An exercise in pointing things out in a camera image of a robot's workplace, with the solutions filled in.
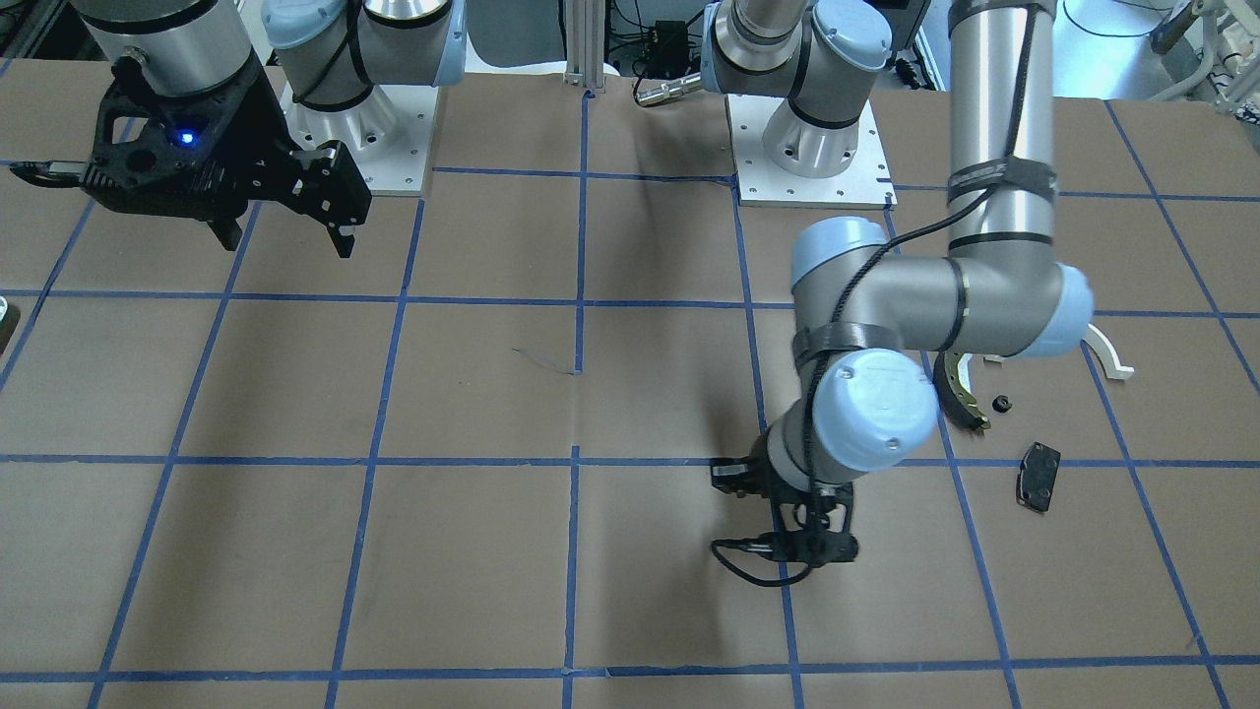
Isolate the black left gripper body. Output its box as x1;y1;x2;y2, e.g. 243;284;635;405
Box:
711;432;859;568

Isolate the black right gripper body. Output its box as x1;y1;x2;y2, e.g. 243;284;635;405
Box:
79;53;372;228

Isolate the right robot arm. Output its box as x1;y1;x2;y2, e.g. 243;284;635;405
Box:
39;1;470;259

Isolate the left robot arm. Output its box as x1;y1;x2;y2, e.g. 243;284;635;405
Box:
702;1;1095;570

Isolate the green curved brake shoe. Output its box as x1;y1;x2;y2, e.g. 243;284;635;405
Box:
932;351;992;434

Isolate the black brake pad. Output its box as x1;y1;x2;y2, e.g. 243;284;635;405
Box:
1014;441;1061;513

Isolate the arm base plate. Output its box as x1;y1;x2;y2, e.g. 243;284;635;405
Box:
727;94;898;210
281;84;442;196

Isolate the aluminium frame post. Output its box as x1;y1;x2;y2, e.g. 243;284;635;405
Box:
561;0;607;94

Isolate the white curved plastic bracket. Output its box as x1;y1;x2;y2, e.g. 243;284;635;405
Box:
1084;322;1137;382

